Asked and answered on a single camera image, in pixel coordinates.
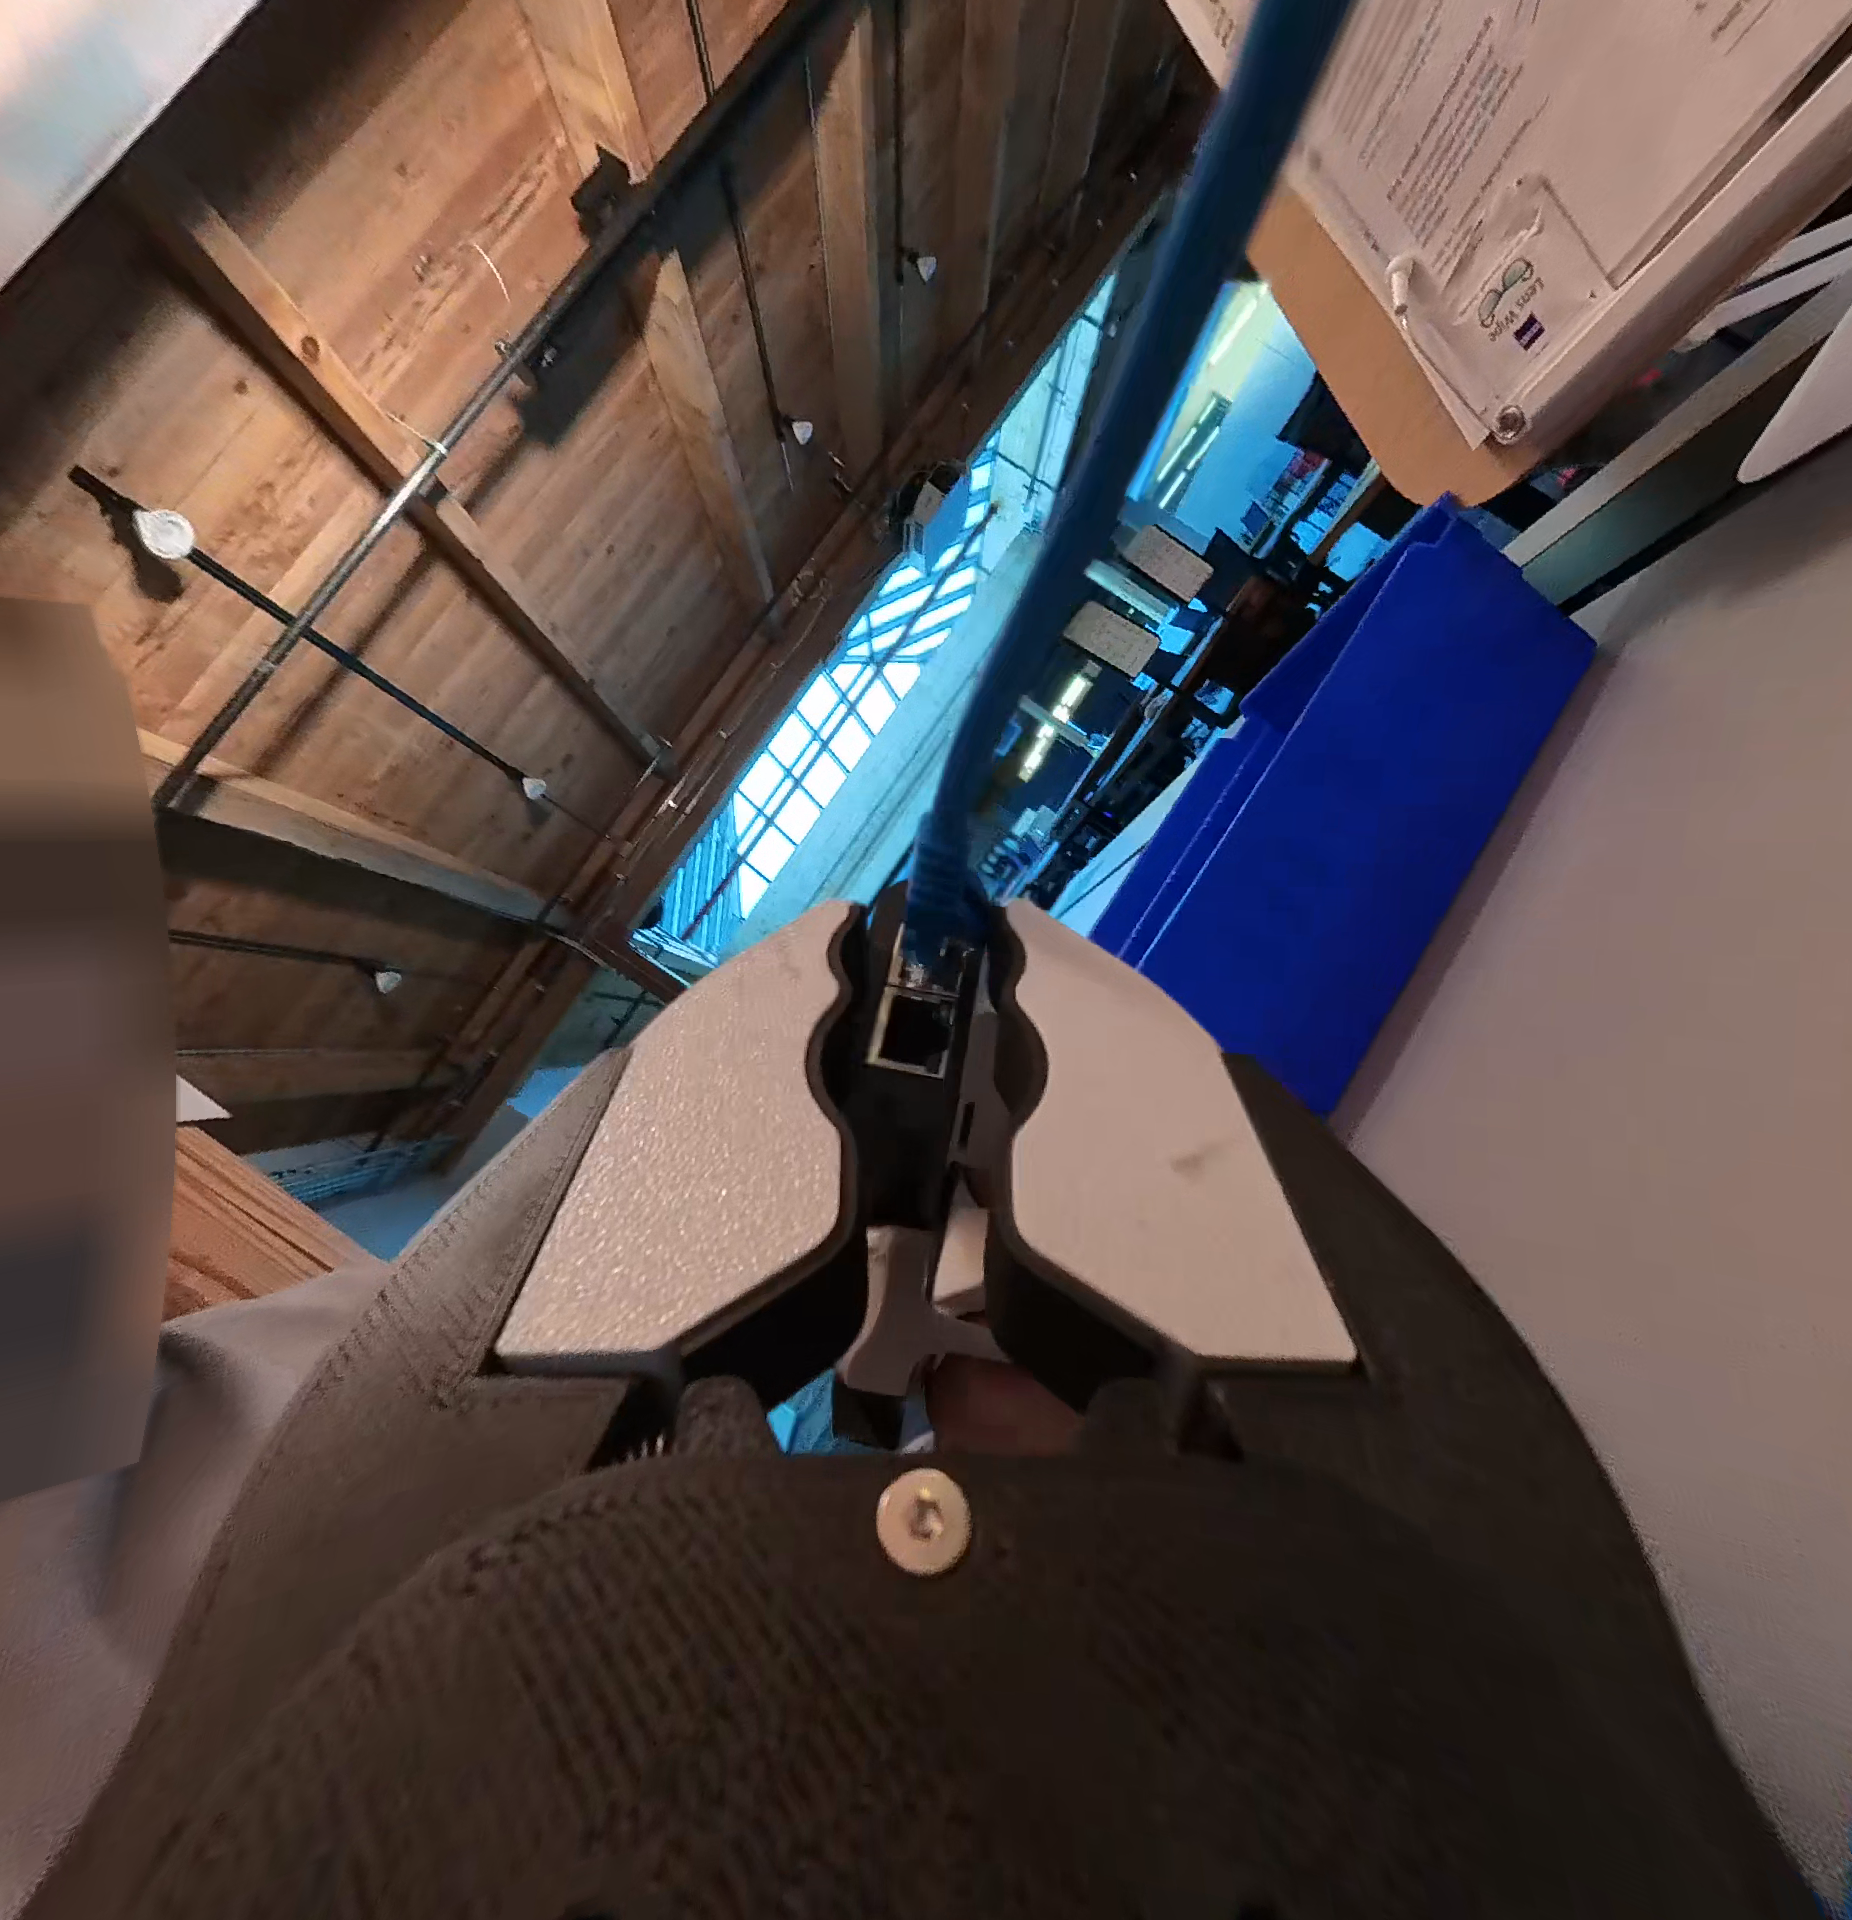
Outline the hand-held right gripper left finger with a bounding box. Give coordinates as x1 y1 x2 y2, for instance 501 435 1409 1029
492 899 869 1373

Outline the metal ceiling pipe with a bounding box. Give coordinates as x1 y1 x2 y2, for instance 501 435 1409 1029
152 0 869 812

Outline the large paned window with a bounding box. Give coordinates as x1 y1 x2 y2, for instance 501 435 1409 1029
663 284 1109 962

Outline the grey desk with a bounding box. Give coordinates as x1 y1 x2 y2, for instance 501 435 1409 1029
1315 435 1852 1920

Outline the blue ethernet cable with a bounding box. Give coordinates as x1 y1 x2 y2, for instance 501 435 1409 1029
911 0 1356 951

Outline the wooden pillar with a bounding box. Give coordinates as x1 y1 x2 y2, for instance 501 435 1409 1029
160 1125 373 1322

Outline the black lighting track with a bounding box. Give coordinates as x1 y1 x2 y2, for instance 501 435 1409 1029
68 467 581 821

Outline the black network splitter box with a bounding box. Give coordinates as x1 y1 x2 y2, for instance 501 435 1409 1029
850 899 1003 1233

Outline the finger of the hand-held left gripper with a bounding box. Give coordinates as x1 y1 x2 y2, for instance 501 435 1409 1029
836 1222 1005 1398

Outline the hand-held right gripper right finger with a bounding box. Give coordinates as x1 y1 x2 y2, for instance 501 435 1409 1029
982 898 1366 1373

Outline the printed instruction sheet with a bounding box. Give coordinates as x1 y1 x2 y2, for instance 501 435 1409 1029
1292 0 1852 453

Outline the tilted document board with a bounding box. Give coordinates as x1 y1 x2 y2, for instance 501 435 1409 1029
1166 0 1852 504

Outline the blue plastic bin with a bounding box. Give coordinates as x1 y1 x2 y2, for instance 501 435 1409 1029
1087 496 1599 1116

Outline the person's left hand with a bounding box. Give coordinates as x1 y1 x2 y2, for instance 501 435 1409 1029
925 1347 1087 1458

